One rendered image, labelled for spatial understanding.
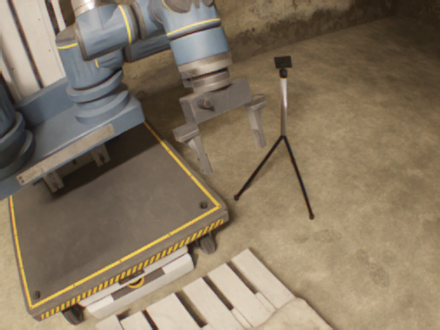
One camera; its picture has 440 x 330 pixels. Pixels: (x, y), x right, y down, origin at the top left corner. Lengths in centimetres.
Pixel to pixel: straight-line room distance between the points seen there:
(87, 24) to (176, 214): 90
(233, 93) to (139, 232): 84
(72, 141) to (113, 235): 44
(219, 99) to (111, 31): 29
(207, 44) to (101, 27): 25
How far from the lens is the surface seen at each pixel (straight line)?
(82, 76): 113
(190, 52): 58
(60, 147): 118
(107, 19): 72
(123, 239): 134
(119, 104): 119
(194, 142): 62
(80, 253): 138
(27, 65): 147
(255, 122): 68
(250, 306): 133
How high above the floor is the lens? 139
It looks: 44 degrees down
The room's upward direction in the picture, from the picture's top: 8 degrees counter-clockwise
